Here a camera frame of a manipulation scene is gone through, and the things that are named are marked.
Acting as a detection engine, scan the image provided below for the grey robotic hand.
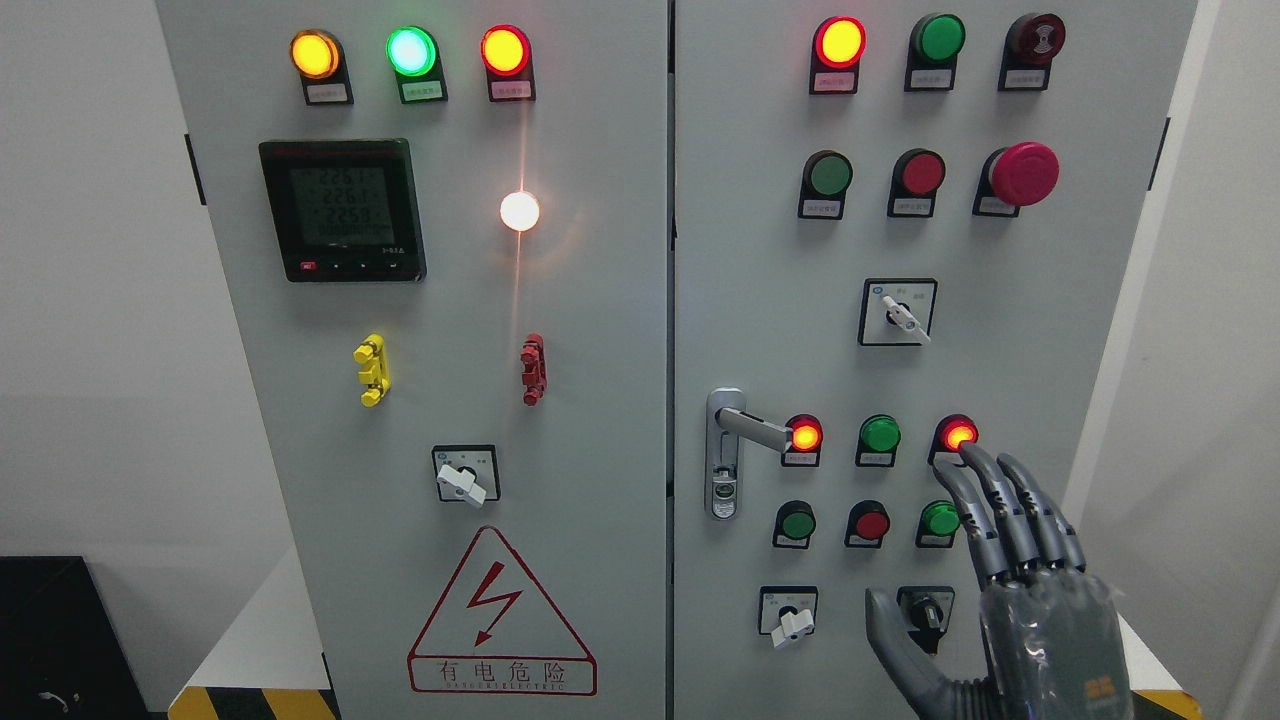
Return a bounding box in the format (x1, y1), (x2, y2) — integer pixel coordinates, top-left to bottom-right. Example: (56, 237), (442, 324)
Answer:
(865, 442), (1135, 719)

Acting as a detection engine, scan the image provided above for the silver door swing handle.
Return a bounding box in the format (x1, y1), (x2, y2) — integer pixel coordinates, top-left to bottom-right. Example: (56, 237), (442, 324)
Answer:
(705, 387), (792, 520)

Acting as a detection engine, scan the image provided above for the grey right cabinet door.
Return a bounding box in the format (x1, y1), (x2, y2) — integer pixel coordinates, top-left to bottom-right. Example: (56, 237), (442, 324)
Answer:
(673, 1), (1197, 719)

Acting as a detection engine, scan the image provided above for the grey cabinet door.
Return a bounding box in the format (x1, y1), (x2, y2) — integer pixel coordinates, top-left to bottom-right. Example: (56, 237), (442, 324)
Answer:
(673, 1), (1197, 719)
(157, 1), (668, 719)

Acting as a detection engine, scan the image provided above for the grey left cabinet door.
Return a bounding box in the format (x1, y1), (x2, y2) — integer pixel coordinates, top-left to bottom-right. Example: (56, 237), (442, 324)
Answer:
(157, 1), (668, 719)

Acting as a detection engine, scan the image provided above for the green push button lower right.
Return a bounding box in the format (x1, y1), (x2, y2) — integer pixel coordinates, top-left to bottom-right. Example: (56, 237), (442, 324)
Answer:
(915, 500), (961, 550)

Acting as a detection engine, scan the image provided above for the green push button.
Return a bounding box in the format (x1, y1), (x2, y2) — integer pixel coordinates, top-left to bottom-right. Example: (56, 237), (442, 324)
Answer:
(772, 500), (817, 550)
(915, 500), (961, 550)
(797, 150), (854, 220)

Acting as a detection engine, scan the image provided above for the red push button lower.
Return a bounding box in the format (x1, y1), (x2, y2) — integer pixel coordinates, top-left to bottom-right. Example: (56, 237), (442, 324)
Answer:
(844, 500), (891, 550)

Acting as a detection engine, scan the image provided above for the red push button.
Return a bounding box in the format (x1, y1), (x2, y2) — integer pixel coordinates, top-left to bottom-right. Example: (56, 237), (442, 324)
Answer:
(886, 149), (946, 218)
(844, 500), (891, 550)

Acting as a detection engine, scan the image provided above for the red lit lamp middle right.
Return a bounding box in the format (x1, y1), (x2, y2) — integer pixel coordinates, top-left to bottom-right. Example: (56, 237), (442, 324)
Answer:
(925, 414), (979, 468)

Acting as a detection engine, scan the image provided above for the red lit lamp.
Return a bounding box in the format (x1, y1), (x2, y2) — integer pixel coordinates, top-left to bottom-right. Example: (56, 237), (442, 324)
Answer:
(780, 414), (823, 468)
(809, 15), (867, 95)
(925, 414), (979, 468)

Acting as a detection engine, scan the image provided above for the green lamp middle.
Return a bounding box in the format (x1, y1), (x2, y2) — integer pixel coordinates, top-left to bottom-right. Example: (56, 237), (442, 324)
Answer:
(855, 414), (902, 468)

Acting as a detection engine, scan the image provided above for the green push button lower left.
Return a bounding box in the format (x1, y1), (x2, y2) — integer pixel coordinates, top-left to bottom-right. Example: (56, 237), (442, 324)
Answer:
(772, 500), (817, 550)

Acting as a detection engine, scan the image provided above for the red lit lamp middle left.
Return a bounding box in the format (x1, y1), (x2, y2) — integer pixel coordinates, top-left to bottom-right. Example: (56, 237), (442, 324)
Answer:
(780, 414), (823, 468)

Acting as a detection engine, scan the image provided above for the red mushroom emergency stop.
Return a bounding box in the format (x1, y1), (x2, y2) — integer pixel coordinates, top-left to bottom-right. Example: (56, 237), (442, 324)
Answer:
(972, 141), (1060, 218)

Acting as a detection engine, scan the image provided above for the red push button upper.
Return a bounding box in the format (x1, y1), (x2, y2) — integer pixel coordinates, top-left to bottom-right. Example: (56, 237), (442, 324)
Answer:
(886, 149), (946, 218)

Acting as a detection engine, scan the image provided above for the green push button upper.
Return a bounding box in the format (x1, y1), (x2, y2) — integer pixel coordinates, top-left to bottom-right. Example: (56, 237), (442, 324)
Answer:
(797, 150), (854, 220)

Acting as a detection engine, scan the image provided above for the red electric hazard warning sticker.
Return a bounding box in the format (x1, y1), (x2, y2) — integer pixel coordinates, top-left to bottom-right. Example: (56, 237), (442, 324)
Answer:
(407, 525), (596, 696)

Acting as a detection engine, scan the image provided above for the red terminal connector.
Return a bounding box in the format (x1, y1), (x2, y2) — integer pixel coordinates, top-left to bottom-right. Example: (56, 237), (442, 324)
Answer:
(518, 333), (548, 407)

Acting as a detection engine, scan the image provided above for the dark red buzzer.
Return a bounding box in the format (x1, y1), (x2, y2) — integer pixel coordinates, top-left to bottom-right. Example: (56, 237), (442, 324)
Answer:
(998, 13), (1066, 92)

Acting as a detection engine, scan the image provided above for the green lamp top right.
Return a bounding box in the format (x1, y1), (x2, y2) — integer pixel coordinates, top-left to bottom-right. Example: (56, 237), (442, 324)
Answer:
(904, 13), (966, 92)

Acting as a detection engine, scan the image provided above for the red lit lamp top right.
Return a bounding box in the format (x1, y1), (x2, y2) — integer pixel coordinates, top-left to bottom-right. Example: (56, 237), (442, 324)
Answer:
(809, 15), (867, 95)

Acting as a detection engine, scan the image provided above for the white glowing indicator lamp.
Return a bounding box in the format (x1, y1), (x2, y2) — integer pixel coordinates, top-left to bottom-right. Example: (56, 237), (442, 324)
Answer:
(499, 190), (541, 233)

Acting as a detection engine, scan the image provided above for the yellow terminal connector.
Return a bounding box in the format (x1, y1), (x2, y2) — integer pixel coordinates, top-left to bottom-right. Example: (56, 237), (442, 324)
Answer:
(352, 333), (390, 407)

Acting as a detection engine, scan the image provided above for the white platform with hazard stripes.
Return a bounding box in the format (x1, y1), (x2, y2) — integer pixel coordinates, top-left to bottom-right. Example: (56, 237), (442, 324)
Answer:
(168, 538), (1204, 720)

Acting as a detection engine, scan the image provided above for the red indicator lamp top left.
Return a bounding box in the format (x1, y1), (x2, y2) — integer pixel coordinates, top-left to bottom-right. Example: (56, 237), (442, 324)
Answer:
(480, 24), (536, 102)

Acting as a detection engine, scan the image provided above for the black digital power meter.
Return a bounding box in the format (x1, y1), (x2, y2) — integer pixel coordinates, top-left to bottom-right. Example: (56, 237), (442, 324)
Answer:
(259, 138), (426, 283)

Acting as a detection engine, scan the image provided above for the green indicator lamp top left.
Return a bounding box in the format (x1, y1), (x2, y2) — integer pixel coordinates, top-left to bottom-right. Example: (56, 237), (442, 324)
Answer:
(385, 26), (449, 104)

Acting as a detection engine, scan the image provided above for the yellow indicator lamp top left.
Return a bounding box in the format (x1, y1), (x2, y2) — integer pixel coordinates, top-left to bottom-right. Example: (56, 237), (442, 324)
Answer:
(291, 28), (355, 106)

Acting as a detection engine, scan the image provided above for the black box lower left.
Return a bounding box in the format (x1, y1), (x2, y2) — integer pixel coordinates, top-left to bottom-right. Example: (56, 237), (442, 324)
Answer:
(1, 556), (148, 719)

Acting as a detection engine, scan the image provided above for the black knob selector switch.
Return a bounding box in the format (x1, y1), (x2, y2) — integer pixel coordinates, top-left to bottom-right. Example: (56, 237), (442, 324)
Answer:
(896, 585), (956, 656)

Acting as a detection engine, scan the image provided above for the lower white rotary selector switch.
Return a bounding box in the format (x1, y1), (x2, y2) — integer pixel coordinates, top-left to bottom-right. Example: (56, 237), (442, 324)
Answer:
(758, 585), (819, 650)

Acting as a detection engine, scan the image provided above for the upper right rotary selector switch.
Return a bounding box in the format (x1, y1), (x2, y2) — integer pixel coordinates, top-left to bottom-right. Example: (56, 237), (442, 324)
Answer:
(858, 278), (938, 346)

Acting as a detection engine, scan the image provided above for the left door rotary selector switch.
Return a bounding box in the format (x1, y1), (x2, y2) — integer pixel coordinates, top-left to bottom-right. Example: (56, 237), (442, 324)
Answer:
(431, 445), (502, 509)

